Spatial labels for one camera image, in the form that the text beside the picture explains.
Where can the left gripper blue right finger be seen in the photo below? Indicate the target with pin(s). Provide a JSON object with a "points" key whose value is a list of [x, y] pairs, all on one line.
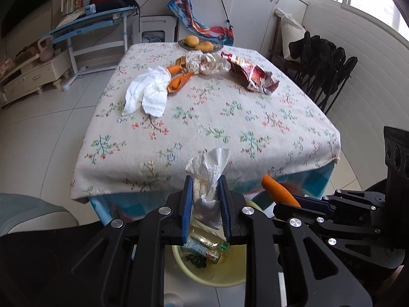
{"points": [[224, 194]]}

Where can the carried orange peel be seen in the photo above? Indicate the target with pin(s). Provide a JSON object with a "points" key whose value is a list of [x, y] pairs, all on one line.
{"points": [[278, 193]]}

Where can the colorful hanging fabric bag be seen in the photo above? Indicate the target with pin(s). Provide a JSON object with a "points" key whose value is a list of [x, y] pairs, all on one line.
{"points": [[184, 11]]}

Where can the blue study desk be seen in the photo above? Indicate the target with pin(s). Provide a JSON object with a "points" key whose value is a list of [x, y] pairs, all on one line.
{"points": [[88, 25]]}

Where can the white tall cabinet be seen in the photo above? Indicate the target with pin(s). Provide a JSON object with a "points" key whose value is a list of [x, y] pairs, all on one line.
{"points": [[252, 20]]}

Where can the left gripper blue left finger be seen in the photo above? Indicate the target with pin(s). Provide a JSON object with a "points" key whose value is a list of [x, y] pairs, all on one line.
{"points": [[186, 206]]}

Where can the blue milk carton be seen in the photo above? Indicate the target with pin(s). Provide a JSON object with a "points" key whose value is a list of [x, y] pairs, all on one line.
{"points": [[197, 248]]}

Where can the light blue sofa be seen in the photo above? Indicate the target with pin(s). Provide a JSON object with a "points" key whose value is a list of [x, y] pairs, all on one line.
{"points": [[24, 213]]}

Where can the black folding chairs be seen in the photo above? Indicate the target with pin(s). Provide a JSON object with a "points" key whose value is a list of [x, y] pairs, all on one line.
{"points": [[324, 69]]}

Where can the woven wicker fruit basket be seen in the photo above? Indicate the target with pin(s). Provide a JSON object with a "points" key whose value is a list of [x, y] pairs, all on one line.
{"points": [[216, 46]]}

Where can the yellow trash bin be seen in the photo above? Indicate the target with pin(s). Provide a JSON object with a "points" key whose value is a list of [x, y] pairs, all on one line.
{"points": [[230, 271]]}

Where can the curled orange peel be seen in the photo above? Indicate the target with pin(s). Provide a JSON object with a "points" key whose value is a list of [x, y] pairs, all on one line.
{"points": [[175, 69]]}

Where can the white tissue paper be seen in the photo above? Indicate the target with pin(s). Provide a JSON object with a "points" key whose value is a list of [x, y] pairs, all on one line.
{"points": [[149, 92]]}

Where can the orange red snack bag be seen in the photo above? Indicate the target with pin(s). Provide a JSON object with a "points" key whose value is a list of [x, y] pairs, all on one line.
{"points": [[256, 79]]}

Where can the wooden chair with cushion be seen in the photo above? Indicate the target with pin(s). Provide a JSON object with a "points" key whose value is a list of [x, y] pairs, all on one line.
{"points": [[285, 31]]}

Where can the white tv cabinet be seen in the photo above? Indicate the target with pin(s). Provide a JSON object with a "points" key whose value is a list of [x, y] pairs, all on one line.
{"points": [[32, 75]]}

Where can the long orange peel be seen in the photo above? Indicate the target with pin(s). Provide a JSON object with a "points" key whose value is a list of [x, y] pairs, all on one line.
{"points": [[177, 83]]}

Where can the yellow mango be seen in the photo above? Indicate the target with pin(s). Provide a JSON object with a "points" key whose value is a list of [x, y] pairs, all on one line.
{"points": [[191, 41], [204, 47]]}

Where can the upper yellow mango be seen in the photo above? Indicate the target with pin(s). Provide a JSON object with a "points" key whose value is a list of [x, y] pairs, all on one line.
{"points": [[191, 41]]}

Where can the white paper wrapper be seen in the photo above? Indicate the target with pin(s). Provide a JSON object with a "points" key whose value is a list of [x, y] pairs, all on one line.
{"points": [[206, 63]]}

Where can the clear plastic bottle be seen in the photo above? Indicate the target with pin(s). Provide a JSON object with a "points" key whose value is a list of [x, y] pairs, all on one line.
{"points": [[208, 239]]}

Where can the floral white tablecloth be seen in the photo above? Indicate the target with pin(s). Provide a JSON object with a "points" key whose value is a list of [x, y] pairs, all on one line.
{"points": [[283, 134]]}

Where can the small white tissue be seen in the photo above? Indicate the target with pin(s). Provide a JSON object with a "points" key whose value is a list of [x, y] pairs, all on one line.
{"points": [[206, 169]]}

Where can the lower yellow mango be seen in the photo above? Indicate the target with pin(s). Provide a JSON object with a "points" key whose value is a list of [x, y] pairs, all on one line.
{"points": [[204, 47]]}

